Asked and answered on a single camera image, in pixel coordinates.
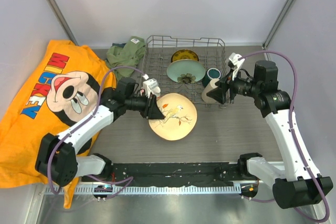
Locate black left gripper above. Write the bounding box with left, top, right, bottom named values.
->
left=125, top=91, right=165, bottom=120

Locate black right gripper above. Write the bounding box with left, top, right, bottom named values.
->
left=207, top=68, right=261, bottom=104

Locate cream bird painted plate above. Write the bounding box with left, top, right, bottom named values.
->
left=149, top=93, right=197, bottom=141

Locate light green flower plate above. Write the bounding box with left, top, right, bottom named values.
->
left=166, top=59, right=206, bottom=84

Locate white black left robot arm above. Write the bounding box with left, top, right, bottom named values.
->
left=35, top=78, right=165, bottom=187

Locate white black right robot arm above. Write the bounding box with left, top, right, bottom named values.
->
left=207, top=60, right=333, bottom=209

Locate beige paper cup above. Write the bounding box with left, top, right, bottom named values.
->
left=201, top=78, right=223, bottom=104

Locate dark green mug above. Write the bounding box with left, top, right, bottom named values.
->
left=202, top=68, right=222, bottom=87

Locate white red patterned bowl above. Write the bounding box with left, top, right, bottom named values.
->
left=152, top=86, right=161, bottom=99

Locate yellow patterned small plate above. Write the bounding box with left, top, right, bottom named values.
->
left=171, top=49, right=199, bottom=62

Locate green crumpled cloth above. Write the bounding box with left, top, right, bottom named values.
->
left=105, top=36, right=146, bottom=81

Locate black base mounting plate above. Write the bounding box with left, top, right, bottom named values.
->
left=80, top=161, right=263, bottom=186

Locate orange Mickey t-shirt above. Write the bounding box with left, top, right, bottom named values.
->
left=0, top=39, right=117, bottom=209

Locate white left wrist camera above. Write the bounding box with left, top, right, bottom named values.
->
left=142, top=74, right=159, bottom=98

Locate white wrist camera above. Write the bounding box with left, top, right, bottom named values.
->
left=142, top=74, right=159, bottom=98
left=228, top=52, right=245, bottom=81

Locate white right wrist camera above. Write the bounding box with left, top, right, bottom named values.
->
left=228, top=52, right=245, bottom=81

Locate grey wire dish rack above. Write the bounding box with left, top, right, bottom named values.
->
left=142, top=35, right=227, bottom=105

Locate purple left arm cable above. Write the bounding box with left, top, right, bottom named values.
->
left=47, top=66, right=148, bottom=206

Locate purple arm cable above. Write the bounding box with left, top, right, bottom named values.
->
left=47, top=66, right=148, bottom=206
left=236, top=50, right=331, bottom=220

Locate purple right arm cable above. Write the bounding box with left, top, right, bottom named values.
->
left=236, top=50, right=331, bottom=220

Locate white slotted cable duct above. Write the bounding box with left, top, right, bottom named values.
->
left=41, top=185, right=242, bottom=195

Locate right aluminium frame post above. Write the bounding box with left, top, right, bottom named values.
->
left=263, top=0, right=296, bottom=49

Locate grey aluminium frame post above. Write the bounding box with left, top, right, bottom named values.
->
left=46, top=0, right=78, bottom=45

